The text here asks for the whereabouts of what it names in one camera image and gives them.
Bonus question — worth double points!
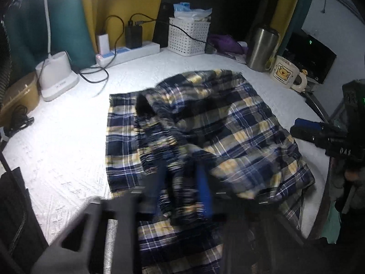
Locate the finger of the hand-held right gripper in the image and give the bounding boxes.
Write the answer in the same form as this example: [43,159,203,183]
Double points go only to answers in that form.
[290,126,328,149]
[294,118,347,137]

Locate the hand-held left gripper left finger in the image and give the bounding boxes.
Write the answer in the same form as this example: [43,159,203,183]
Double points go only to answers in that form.
[31,163,169,274]

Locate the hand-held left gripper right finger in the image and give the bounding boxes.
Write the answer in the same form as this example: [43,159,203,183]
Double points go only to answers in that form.
[198,165,311,274]

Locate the blue yellow plaid pants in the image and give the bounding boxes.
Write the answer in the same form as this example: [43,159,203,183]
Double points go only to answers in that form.
[106,69,315,274]

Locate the person's right forearm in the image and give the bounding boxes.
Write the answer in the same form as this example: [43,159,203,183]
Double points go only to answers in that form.
[332,177,365,214]

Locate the person's right hand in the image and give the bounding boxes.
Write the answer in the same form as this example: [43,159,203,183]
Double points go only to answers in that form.
[344,169,364,182]

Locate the cream mug with cartoon print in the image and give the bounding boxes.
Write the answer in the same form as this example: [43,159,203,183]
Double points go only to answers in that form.
[269,56,308,92]

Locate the black computer monitor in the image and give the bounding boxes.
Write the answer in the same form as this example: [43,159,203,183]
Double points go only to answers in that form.
[285,31,337,84]

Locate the stainless steel thermos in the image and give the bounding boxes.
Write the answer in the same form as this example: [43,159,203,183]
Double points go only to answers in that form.
[247,26,280,72]

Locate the white textured tablecloth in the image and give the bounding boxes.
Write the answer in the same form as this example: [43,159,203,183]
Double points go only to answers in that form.
[0,47,328,274]

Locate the purple cloth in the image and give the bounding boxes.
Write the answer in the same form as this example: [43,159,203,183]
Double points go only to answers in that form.
[207,34,247,55]

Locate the yellow curtain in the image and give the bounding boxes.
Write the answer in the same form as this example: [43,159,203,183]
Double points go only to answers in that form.
[269,0,303,58]
[80,0,167,53]

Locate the dark cloth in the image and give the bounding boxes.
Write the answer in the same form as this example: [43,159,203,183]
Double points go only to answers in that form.
[0,148,49,274]

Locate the white power strip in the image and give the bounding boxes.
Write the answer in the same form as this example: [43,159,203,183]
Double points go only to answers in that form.
[95,41,161,66]

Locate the white perforated plastic basket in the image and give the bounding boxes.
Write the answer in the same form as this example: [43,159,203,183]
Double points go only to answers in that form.
[168,17,211,56]

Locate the white desk lamp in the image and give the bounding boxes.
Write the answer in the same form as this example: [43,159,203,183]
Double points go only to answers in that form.
[36,0,80,102]

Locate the white charger adapter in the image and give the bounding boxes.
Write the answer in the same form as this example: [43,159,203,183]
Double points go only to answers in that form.
[97,34,110,55]

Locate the black charger adapter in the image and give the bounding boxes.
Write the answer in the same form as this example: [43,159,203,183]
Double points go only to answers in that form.
[125,24,142,49]

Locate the blue white packets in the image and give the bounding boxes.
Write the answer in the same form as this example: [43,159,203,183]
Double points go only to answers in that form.
[173,2,213,22]

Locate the tan plastic container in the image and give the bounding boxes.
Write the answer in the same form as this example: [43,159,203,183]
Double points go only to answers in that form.
[0,73,40,120]

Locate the black lamp cable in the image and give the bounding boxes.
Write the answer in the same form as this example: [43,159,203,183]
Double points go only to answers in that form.
[77,66,110,85]

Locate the black charger cable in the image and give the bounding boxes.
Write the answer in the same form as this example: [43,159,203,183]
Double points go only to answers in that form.
[128,13,209,45]

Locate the coiled black cable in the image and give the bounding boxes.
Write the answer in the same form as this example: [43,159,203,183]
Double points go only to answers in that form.
[4,105,35,137]

